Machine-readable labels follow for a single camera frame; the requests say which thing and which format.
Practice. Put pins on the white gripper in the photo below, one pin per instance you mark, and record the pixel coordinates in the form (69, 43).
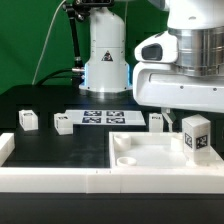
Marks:
(181, 69)

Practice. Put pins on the white square tabletop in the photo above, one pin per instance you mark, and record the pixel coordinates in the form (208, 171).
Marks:
(145, 150)

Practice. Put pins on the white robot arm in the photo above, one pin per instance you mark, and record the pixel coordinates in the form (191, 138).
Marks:
(106, 71)

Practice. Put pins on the white U-shaped obstacle fence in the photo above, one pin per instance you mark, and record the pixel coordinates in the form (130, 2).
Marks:
(106, 180)

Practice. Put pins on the white plate with AprilTags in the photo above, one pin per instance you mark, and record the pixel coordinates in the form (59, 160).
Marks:
(106, 117)

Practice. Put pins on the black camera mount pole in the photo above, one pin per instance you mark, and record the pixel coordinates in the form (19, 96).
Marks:
(77, 78)

